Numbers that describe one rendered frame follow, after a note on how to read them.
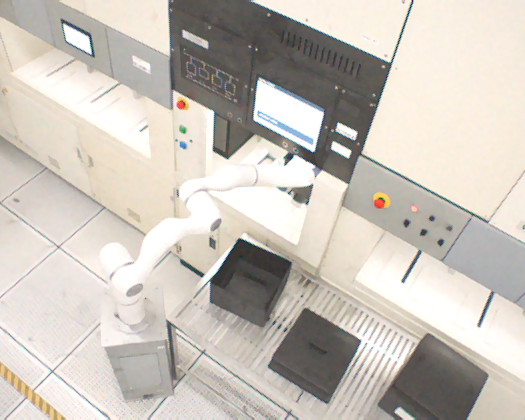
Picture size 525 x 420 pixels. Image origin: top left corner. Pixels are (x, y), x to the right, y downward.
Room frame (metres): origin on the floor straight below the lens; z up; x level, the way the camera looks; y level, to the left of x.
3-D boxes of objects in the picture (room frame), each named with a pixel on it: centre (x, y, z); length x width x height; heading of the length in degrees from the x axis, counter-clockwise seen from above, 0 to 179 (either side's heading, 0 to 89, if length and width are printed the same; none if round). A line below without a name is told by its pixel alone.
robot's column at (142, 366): (0.96, 0.49, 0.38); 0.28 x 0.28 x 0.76; 18
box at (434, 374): (0.77, -0.79, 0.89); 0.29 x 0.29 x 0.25; 58
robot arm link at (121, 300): (0.99, 0.51, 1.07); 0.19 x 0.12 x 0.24; 42
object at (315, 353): (0.89, -0.32, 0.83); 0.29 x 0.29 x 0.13; 65
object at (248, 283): (1.17, 0.00, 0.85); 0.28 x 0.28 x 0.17; 71
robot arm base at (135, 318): (0.96, 0.49, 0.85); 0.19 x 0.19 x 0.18
